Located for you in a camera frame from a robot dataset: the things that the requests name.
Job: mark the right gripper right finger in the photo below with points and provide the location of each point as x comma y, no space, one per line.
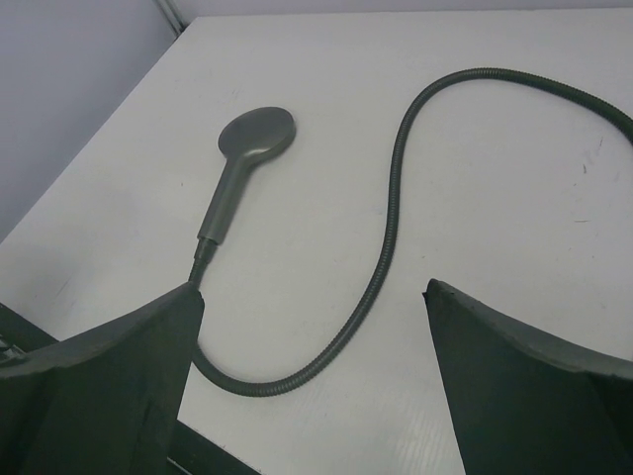
523,401

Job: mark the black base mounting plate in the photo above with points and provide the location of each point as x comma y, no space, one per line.
190,452

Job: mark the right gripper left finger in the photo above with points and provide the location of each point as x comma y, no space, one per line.
104,401

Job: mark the grey shower head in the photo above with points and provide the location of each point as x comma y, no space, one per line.
249,140

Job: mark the left aluminium frame post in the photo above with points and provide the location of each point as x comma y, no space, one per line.
172,16

